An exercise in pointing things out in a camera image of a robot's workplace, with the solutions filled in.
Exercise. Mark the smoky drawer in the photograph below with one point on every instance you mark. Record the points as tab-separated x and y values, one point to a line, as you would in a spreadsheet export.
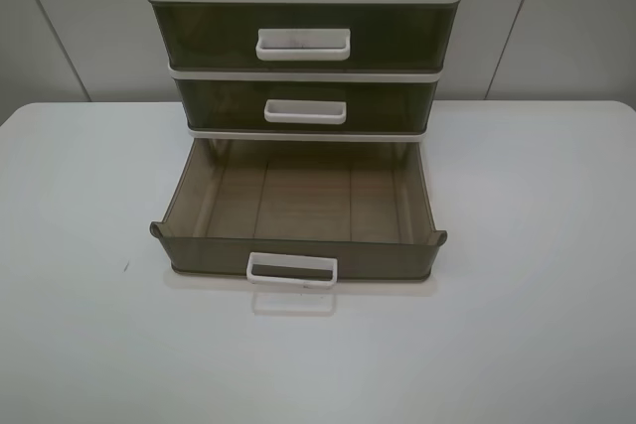
316	211
309	37
306	107

